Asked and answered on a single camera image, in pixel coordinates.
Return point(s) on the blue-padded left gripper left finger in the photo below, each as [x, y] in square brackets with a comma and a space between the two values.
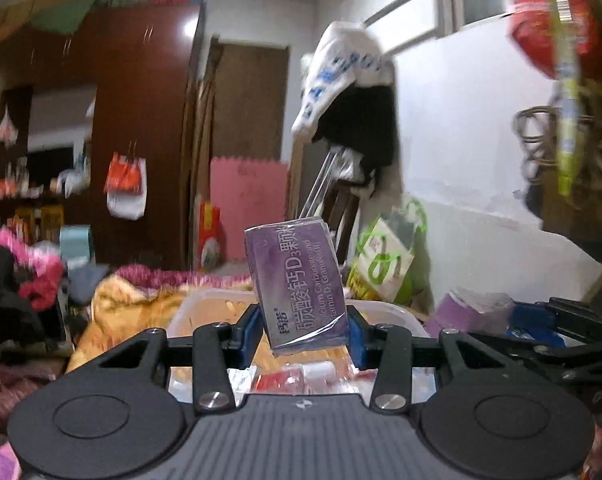
[246, 335]

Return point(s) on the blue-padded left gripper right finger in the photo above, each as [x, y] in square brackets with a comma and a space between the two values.
[358, 338]

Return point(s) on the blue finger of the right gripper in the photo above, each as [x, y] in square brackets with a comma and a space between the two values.
[535, 322]

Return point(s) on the purple medicine box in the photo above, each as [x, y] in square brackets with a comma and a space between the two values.
[296, 276]

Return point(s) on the white plastic laundry basket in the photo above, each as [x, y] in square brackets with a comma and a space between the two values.
[301, 374]

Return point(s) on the green white shopping bag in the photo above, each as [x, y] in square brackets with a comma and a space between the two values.
[383, 267]

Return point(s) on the yellow patterned blanket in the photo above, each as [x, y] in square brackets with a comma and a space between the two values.
[120, 311]

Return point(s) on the pink foam mat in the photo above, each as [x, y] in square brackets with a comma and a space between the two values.
[248, 192]

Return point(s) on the orange white hanging bag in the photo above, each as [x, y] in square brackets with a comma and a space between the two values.
[126, 187]

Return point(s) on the teal cardboard box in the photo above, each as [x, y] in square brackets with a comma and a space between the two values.
[75, 244]

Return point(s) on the pink floral quilt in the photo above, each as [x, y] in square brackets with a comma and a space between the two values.
[45, 271]

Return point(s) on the white hanging jacket blue letters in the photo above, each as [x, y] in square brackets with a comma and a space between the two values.
[347, 55]

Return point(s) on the brown wooden door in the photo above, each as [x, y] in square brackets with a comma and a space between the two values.
[249, 102]

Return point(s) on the dark red wooden wardrobe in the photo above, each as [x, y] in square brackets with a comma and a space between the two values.
[142, 62]

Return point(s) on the red hanging plastic bag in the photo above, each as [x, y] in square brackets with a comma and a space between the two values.
[532, 31]

